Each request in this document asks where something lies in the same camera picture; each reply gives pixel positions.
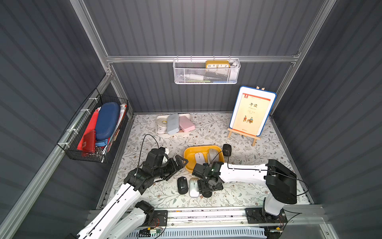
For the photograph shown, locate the blue oval case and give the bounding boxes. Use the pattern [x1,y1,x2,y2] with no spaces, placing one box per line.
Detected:
[95,102,120,141]

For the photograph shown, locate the wooden easel stand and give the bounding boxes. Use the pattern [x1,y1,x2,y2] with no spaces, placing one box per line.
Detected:
[226,86,266,147]

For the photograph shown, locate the black wire side basket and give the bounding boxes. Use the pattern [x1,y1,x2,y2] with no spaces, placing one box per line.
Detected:
[57,92,129,163]

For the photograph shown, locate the white tape roll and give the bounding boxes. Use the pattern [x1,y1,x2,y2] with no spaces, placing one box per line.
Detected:
[156,116,168,134]

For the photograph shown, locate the silver mouse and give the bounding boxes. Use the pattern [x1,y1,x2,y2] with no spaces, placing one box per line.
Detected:
[189,177,200,198]

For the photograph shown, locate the white wire wall basket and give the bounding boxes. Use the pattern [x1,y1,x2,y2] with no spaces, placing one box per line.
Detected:
[173,57,241,85]

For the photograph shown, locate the floral table mat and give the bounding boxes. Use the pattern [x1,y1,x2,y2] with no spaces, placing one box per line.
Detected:
[110,113,292,208]

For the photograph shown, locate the black mouse behind box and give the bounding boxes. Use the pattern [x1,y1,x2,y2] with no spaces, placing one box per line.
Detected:
[222,143,232,157]

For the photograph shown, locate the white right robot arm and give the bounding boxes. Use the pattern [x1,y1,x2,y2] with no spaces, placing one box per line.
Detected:
[192,159,297,218]

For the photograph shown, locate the white tray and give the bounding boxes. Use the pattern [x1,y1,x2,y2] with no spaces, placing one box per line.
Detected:
[155,114,191,138]

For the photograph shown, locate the grey pencil case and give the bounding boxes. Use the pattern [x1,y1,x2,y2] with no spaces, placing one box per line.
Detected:
[167,114,180,135]

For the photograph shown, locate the yellow clock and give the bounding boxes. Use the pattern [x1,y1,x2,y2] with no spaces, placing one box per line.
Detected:
[206,60,230,69]

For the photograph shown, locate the pink case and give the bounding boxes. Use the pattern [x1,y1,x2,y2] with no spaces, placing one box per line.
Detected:
[179,116,196,132]

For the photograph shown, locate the yellow storage box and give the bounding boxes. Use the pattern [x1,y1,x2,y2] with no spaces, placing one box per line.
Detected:
[183,145,224,173]

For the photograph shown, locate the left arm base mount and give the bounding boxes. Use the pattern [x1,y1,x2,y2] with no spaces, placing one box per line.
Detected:
[139,210,168,228]

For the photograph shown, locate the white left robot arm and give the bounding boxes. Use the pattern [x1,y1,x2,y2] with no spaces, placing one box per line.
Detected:
[73,147,189,239]

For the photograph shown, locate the black mouse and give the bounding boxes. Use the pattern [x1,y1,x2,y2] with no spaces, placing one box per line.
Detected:
[202,191,212,198]
[177,176,189,195]
[222,143,232,157]

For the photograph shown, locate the red folder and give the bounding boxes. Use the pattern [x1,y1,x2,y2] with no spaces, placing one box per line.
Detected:
[77,108,100,153]

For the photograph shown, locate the small white mouse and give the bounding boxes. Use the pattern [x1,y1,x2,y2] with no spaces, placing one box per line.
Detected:
[195,152,206,164]

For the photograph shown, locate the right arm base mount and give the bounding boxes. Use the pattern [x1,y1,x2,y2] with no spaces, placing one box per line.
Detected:
[245,207,287,225]

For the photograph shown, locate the beige book with red stripe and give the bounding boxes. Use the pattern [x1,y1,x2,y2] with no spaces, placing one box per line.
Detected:
[231,94,271,136]

